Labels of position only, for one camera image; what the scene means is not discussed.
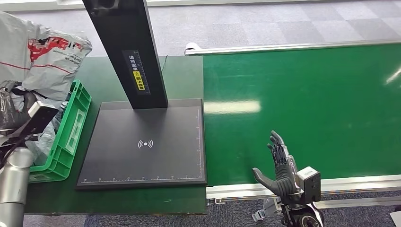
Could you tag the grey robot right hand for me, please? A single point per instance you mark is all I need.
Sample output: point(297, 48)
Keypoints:
point(285, 185)

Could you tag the white plastic mailer black print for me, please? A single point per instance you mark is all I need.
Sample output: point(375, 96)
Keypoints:
point(47, 69)

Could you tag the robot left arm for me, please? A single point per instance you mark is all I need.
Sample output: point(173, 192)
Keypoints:
point(14, 181)

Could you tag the green conveyor belt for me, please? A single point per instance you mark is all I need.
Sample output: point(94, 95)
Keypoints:
point(313, 109)

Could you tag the black inbound scanner machine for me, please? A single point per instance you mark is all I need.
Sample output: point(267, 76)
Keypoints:
point(141, 150)

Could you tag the white conveyor end cap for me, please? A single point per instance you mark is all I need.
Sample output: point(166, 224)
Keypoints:
point(191, 47)

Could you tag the white object on floor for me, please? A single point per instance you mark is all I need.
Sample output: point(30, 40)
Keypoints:
point(396, 219)

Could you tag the green plastic crate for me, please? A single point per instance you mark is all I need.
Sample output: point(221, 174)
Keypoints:
point(72, 131)

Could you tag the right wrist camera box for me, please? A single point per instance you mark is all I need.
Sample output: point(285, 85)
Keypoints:
point(310, 185)

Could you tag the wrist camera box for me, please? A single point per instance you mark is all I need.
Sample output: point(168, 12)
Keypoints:
point(310, 185)
point(40, 117)

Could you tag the metal bracket under conveyor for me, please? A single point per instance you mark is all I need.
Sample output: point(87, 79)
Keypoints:
point(266, 210)

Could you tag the aluminium conveyor side rail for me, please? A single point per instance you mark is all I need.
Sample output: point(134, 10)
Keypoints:
point(360, 185)
point(282, 47)

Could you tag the yellow sticker on scanner post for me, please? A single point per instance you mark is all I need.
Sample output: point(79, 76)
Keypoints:
point(138, 81)

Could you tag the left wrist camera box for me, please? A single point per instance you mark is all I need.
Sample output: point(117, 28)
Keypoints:
point(40, 117)

